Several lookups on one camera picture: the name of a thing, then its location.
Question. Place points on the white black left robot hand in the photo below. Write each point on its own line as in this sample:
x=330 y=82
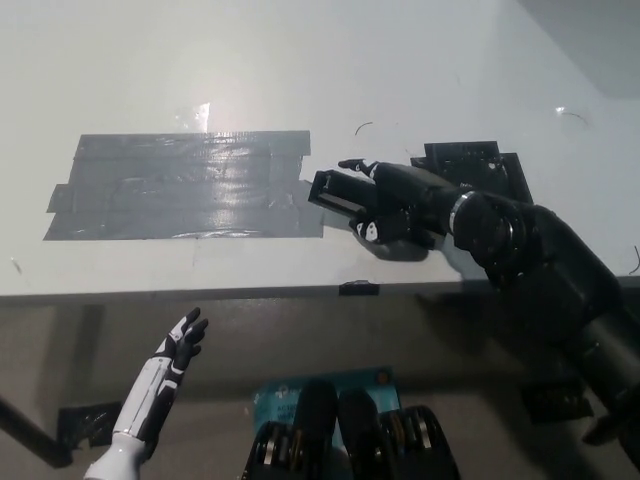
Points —
x=155 y=385

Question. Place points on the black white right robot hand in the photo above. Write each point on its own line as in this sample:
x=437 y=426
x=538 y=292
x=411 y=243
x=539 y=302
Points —
x=405 y=195

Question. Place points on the black stapler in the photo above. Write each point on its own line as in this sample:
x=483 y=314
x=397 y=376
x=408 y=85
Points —
x=342 y=192

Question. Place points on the black tape patch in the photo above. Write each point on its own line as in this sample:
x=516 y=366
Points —
x=467 y=155

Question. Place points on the teal printed label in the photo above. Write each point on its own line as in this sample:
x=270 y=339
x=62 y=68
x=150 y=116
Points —
x=280 y=397

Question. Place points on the black metal table leg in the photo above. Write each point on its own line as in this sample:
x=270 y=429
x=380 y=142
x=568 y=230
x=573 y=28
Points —
x=35 y=435

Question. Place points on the clear tape piece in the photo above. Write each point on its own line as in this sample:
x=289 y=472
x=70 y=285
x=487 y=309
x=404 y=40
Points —
x=195 y=116

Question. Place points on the grey duct tape patch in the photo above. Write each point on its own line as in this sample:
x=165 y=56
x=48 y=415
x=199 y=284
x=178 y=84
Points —
x=190 y=195

